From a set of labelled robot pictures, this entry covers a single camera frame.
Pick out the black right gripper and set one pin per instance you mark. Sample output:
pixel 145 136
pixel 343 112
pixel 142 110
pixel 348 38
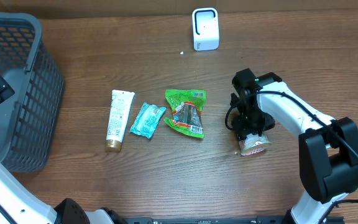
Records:
pixel 243 130

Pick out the teal wet wipes packet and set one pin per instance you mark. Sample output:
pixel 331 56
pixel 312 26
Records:
pixel 147 120

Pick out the green snack bag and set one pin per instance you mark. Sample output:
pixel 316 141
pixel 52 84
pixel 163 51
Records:
pixel 187 106

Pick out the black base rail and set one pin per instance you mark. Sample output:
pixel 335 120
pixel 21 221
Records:
pixel 197 220

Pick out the dark grey plastic basket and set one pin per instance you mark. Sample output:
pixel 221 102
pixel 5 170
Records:
pixel 29 117

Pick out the white tube with gold cap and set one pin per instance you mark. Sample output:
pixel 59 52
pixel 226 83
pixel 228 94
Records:
pixel 118 118

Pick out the white barcode scanner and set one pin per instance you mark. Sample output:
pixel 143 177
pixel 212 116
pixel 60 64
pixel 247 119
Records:
pixel 205 24

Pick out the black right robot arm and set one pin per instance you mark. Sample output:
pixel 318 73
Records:
pixel 328 147

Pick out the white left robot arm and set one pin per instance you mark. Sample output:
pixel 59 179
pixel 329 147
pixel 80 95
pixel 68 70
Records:
pixel 18 205

